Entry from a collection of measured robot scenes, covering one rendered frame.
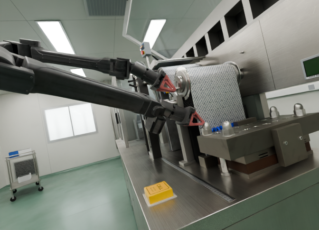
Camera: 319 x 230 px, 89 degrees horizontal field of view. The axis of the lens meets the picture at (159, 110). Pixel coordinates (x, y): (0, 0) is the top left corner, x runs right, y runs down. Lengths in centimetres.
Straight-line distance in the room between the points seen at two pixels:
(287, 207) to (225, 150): 20
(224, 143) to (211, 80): 32
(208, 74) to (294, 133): 36
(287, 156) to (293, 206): 13
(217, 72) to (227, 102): 13
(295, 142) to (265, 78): 31
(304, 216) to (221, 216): 26
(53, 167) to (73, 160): 60
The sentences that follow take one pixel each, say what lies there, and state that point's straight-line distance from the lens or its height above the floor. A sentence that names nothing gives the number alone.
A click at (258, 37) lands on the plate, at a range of 87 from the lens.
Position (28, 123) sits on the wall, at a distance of 663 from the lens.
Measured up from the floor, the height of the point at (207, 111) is 111.
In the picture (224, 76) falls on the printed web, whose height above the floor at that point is 124.
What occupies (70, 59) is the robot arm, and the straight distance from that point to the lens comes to 75.
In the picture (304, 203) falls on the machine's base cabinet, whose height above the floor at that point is 83.
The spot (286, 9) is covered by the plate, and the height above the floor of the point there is 141.
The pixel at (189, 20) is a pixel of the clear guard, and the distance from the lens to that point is 125.
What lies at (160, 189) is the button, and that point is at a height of 92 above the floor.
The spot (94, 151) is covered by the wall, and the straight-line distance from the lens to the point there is 622.
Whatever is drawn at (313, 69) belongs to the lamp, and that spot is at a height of 118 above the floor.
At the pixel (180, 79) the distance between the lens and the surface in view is 69.
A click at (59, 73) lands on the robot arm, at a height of 125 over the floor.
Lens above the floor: 113
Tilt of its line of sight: 2 degrees up
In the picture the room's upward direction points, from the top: 12 degrees counter-clockwise
